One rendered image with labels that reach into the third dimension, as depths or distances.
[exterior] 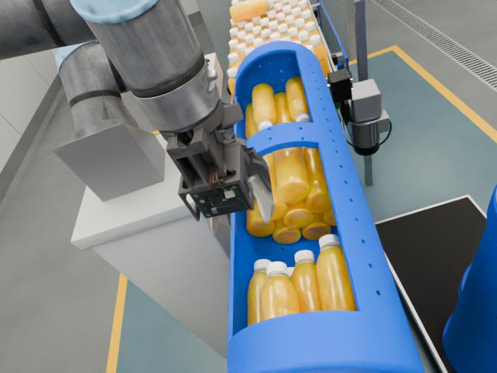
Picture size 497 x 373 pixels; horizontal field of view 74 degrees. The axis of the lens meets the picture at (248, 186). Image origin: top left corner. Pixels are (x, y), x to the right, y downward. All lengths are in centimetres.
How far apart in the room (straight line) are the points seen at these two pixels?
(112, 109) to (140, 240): 32
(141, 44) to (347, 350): 39
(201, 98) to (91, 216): 65
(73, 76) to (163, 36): 59
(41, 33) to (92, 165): 49
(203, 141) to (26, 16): 19
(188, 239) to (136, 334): 130
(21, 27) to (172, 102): 16
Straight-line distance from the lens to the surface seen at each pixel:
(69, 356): 236
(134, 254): 94
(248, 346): 49
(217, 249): 93
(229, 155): 37
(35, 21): 38
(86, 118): 81
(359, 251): 53
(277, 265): 62
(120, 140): 78
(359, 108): 142
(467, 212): 191
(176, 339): 199
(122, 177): 85
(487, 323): 110
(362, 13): 156
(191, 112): 31
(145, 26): 28
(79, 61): 87
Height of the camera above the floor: 166
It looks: 45 degrees down
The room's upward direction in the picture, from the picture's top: 24 degrees counter-clockwise
